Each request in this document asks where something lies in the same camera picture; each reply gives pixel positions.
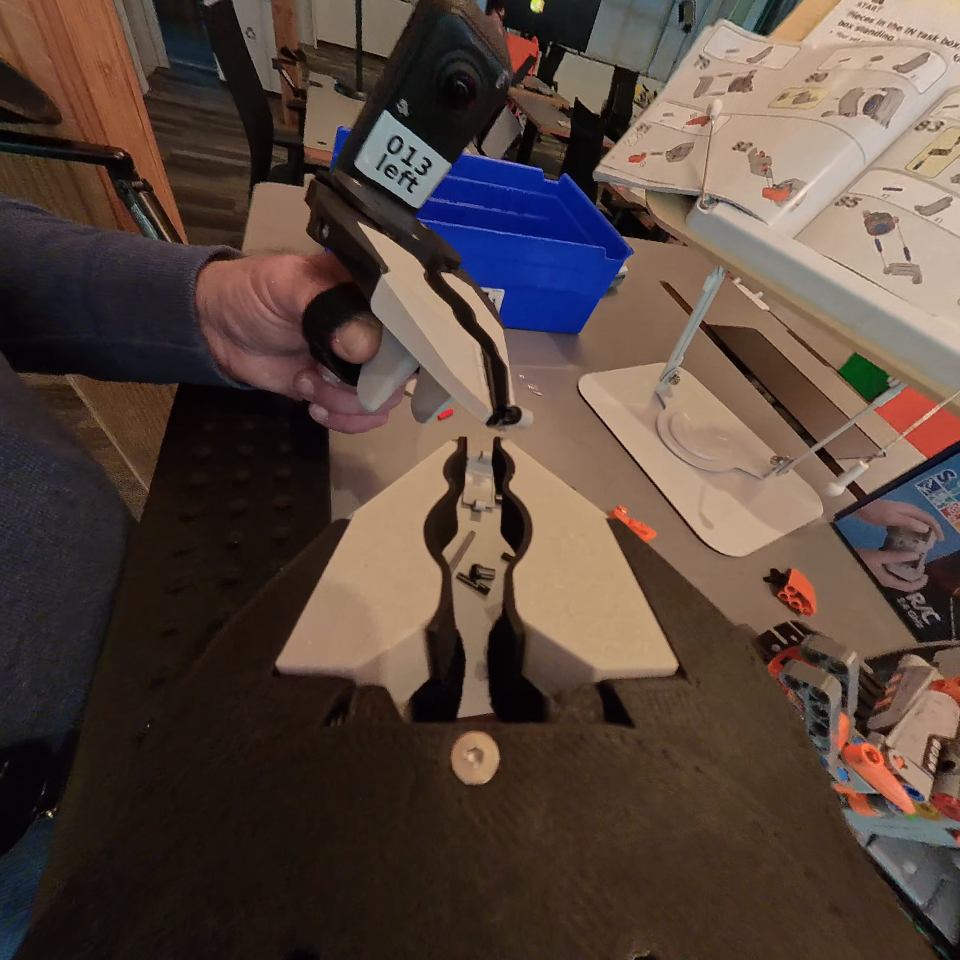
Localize laminated task sheet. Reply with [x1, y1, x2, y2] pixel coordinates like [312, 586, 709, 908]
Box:
[806, 0, 960, 54]

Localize black chair armrest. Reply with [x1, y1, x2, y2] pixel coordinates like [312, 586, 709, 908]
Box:
[0, 60, 185, 245]

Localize grey office desk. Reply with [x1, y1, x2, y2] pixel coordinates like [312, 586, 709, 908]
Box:
[303, 71, 369, 162]

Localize red paper card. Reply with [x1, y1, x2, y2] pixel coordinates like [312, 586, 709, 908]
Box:
[873, 384, 960, 460]

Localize grey orange tracked toy robot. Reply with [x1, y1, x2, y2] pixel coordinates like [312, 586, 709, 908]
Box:
[753, 621, 960, 939]

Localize green paper card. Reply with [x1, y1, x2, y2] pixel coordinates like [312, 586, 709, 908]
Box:
[836, 352, 894, 402]

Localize person's blue sweater torso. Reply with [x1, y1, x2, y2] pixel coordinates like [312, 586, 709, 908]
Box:
[0, 352, 136, 939]

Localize robot kit box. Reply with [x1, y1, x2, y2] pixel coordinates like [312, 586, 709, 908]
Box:
[832, 442, 960, 644]

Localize person's left hand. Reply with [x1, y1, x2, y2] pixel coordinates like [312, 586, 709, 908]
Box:
[195, 251, 415, 436]

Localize wooden office desk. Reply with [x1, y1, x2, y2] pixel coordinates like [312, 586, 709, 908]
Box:
[510, 82, 601, 144]

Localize orange black toy part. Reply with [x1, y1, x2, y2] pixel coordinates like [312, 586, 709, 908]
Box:
[762, 567, 819, 618]

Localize toy instruction booklet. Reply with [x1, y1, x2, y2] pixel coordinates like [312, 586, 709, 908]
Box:
[592, 18, 960, 320]

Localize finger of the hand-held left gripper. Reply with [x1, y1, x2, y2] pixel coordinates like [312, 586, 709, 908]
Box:
[409, 268, 526, 430]
[354, 219, 500, 429]

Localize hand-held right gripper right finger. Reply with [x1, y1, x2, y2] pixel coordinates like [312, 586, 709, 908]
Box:
[491, 437, 681, 687]

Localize light grey curved toy panel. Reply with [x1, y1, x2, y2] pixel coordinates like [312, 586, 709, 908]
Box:
[461, 450, 498, 520]

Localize white wooden book stand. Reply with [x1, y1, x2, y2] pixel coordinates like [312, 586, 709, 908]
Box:
[577, 0, 960, 560]

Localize person's left forearm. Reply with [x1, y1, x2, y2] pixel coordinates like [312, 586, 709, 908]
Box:
[0, 195, 245, 387]

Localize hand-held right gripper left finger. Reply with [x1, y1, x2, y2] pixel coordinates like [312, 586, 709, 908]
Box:
[274, 437, 470, 676]

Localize black dimpled armrest pad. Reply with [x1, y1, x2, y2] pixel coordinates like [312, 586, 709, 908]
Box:
[97, 382, 335, 751]

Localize black office chair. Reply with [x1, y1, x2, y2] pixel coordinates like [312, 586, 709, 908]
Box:
[201, 0, 305, 189]

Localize blue plastic bin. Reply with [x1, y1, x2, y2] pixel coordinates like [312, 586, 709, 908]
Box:
[330, 126, 635, 335]

